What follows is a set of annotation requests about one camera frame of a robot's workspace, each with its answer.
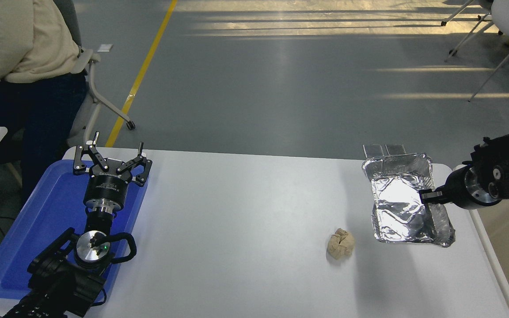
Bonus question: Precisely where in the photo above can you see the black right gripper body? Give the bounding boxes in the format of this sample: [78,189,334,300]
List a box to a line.
[443,167,474,209]

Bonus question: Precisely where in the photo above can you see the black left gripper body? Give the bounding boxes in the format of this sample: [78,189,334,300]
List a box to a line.
[82,158,137,208]

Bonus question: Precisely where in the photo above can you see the silver foil tray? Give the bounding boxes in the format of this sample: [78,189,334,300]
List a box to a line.
[361,152,456,248]

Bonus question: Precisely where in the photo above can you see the blue plastic tray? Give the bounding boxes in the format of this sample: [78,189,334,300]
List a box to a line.
[0,159,150,305]

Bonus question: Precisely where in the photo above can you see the grey office chair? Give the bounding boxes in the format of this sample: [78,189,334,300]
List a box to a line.
[53,0,137,148]

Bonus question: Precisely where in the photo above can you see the crumpled tan paper ball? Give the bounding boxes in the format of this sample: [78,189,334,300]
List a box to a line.
[327,228,356,260]

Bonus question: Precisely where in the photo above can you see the seated person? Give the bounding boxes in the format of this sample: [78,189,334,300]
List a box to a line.
[0,0,88,206]

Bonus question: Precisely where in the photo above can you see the rolling chair base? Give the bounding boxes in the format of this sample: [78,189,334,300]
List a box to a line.
[440,0,494,26]

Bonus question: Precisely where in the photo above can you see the white frame chair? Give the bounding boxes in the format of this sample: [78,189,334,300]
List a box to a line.
[444,13,509,102]

